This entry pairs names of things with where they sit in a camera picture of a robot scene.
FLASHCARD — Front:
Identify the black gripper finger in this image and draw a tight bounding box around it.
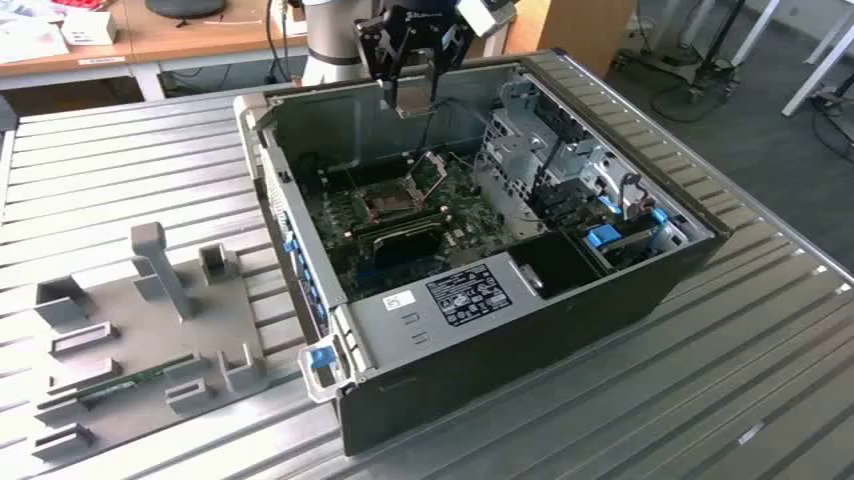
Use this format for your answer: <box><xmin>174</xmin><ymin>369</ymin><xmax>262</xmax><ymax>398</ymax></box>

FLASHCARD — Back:
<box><xmin>425</xmin><ymin>23</ymin><xmax>478</xmax><ymax>110</ymax></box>
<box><xmin>353</xmin><ymin>17</ymin><xmax>410</xmax><ymax>110</ymax></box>

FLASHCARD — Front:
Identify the CPU with silver top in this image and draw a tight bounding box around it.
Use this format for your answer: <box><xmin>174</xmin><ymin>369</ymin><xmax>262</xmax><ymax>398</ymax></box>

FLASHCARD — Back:
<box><xmin>397</xmin><ymin>91</ymin><xmax>437</xmax><ymax>120</ymax></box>

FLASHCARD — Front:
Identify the metal socket cover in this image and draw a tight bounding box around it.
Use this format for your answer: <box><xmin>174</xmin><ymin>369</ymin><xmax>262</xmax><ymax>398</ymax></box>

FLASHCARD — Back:
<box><xmin>405</xmin><ymin>151</ymin><xmax>450</xmax><ymax>202</ymax></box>

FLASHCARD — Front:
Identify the CPU socket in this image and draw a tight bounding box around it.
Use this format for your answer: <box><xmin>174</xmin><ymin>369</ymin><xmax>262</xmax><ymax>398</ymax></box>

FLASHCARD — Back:
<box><xmin>353</xmin><ymin>174</ymin><xmax>433</xmax><ymax>225</ymax></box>

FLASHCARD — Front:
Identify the black RAM slot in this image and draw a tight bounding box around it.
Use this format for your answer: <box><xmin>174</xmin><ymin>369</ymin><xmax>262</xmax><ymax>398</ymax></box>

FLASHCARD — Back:
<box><xmin>347</xmin><ymin>209</ymin><xmax>447</xmax><ymax>236</ymax></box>
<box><xmin>357</xmin><ymin>217</ymin><xmax>449</xmax><ymax>244</ymax></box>

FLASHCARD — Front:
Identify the wooden cabinet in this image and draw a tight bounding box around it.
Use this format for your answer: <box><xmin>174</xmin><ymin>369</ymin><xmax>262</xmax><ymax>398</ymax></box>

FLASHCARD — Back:
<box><xmin>506</xmin><ymin>0</ymin><xmax>639</xmax><ymax>79</ymax></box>

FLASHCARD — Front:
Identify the silver drive cage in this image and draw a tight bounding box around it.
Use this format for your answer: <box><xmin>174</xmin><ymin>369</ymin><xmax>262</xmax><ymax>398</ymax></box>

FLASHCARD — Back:
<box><xmin>474</xmin><ymin>69</ymin><xmax>606</xmax><ymax>236</ymax></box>

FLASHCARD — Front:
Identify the wooden desk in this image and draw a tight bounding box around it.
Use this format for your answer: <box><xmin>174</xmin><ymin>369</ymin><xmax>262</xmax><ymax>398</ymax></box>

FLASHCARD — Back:
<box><xmin>0</xmin><ymin>0</ymin><xmax>519</xmax><ymax>101</ymax></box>

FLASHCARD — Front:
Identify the black round pad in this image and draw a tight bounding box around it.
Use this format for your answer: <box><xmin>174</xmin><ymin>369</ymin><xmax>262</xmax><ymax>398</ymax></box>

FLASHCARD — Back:
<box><xmin>144</xmin><ymin>0</ymin><xmax>228</xmax><ymax>21</ymax></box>

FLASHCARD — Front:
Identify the green motherboard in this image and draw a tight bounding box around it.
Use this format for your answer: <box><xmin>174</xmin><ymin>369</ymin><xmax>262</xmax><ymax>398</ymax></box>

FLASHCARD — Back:
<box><xmin>297</xmin><ymin>149</ymin><xmax>535</xmax><ymax>301</ymax></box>

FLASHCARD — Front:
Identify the black wheeled stand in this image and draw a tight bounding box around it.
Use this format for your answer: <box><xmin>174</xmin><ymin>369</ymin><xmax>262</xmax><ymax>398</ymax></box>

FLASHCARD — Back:
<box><xmin>611</xmin><ymin>0</ymin><xmax>753</xmax><ymax>104</ymax></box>

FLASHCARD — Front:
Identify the black expansion card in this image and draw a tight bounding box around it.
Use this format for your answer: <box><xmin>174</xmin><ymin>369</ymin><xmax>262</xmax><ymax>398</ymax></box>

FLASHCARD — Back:
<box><xmin>369</xmin><ymin>222</ymin><xmax>447</xmax><ymax>270</ymax></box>

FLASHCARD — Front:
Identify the blue disk carrier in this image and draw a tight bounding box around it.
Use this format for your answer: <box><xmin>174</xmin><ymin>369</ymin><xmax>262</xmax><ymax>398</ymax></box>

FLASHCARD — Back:
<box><xmin>582</xmin><ymin>223</ymin><xmax>659</xmax><ymax>269</ymax></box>

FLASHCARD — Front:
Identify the white cardboard box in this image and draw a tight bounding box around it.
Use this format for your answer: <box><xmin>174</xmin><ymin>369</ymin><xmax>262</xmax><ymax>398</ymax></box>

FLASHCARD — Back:
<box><xmin>59</xmin><ymin>10</ymin><xmax>119</xmax><ymax>47</ymax></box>

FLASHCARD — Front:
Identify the white paper stack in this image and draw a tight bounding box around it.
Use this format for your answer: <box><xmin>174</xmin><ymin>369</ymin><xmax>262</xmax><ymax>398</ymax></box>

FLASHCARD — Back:
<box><xmin>0</xmin><ymin>9</ymin><xmax>70</xmax><ymax>65</ymax></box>

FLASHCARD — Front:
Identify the silver power supply unit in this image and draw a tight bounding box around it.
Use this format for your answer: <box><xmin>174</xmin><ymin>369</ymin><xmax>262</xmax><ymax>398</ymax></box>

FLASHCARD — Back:
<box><xmin>337</xmin><ymin>251</ymin><xmax>543</xmax><ymax>384</ymax></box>

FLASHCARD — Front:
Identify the open black PC case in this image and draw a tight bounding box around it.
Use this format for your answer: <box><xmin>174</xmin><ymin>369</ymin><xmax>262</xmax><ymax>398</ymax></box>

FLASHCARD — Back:
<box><xmin>232</xmin><ymin>48</ymin><xmax>736</xmax><ymax>457</ymax></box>

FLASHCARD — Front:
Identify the grey parts rack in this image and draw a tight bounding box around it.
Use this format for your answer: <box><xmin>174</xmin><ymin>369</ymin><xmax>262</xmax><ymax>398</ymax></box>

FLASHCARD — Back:
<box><xmin>30</xmin><ymin>221</ymin><xmax>273</xmax><ymax>464</ymax></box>

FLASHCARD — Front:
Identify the green RAM stick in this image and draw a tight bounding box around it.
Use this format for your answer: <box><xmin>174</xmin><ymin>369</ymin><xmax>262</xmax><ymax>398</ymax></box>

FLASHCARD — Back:
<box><xmin>39</xmin><ymin>355</ymin><xmax>202</xmax><ymax>410</ymax></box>

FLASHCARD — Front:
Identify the white tape strip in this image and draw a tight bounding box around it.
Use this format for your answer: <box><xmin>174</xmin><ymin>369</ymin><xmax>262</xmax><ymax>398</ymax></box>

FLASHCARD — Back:
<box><xmin>736</xmin><ymin>421</ymin><xmax>768</xmax><ymax>447</ymax></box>

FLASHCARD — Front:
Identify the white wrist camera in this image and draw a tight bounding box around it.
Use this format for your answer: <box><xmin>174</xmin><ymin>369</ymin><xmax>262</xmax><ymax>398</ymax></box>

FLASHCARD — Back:
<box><xmin>457</xmin><ymin>0</ymin><xmax>502</xmax><ymax>38</ymax></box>

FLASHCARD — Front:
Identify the white table frame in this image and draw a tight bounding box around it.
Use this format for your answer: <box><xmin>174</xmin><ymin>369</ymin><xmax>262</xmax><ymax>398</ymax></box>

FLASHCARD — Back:
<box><xmin>730</xmin><ymin>0</ymin><xmax>854</xmax><ymax>119</ymax></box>

